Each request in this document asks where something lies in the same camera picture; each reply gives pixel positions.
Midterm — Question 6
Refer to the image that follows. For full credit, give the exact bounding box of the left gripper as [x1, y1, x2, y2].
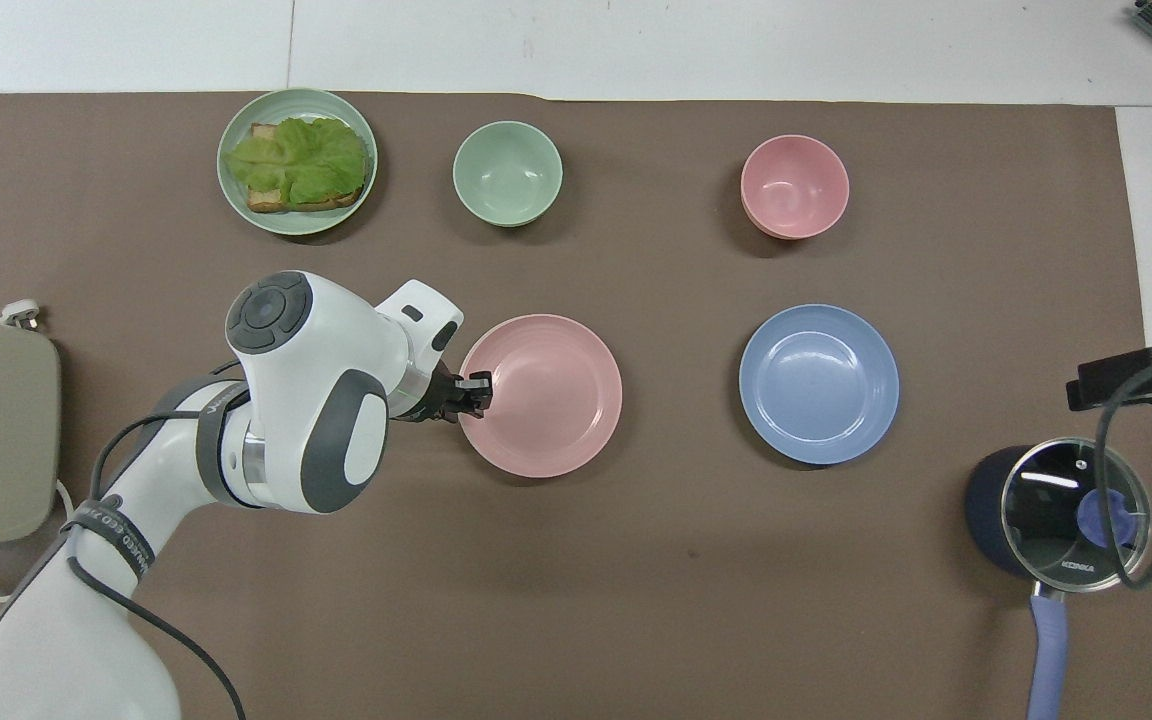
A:
[398, 372, 464, 425]

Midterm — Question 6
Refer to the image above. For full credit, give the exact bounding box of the green bowl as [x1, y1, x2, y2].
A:
[452, 121, 564, 228]

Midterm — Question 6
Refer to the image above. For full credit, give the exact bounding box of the toast slice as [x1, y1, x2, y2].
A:
[244, 123, 369, 214]

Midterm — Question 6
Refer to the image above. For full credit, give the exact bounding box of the dark blue pot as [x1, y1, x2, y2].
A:
[965, 444, 1152, 720]

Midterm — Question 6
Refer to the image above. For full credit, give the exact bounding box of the green plate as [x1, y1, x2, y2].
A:
[216, 88, 379, 237]

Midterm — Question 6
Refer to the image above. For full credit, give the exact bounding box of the glass pot lid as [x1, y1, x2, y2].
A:
[1000, 437, 1152, 594]

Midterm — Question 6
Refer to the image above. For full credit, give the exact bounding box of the green lettuce leaf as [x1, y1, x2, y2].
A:
[224, 116, 370, 206]

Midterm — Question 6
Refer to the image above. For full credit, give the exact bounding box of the pink bowl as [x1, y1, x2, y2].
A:
[740, 134, 851, 241]

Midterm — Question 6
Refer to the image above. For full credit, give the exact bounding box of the blue plate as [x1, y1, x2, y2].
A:
[739, 304, 901, 467]

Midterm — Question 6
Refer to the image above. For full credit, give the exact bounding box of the pink plate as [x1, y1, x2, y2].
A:
[457, 314, 624, 479]

